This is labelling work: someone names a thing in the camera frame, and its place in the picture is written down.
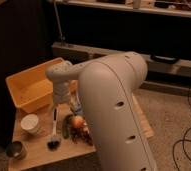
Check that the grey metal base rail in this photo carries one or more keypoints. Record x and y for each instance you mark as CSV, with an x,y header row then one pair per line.
x,y
159,67

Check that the orange peach fruit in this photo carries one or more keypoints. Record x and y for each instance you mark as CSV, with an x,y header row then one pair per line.
x,y
77,122

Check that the green pepper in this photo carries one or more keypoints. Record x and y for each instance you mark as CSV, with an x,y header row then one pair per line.
x,y
65,126

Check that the wooden shelf board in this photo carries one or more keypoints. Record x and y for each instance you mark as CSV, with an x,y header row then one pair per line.
x,y
118,7

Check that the yellow plastic bin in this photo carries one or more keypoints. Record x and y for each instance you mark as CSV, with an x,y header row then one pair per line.
x,y
30,89

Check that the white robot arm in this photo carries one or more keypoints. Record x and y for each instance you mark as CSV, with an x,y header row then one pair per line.
x,y
105,88

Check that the metal pole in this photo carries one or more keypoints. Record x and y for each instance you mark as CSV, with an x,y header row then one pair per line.
x,y
61,36

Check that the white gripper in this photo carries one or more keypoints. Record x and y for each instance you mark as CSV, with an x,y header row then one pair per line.
x,y
61,93

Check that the white plastic cup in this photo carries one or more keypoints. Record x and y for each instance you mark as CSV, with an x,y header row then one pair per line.
x,y
30,123

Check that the dark grape bunch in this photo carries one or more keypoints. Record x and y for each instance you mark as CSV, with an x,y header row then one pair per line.
x,y
80,134

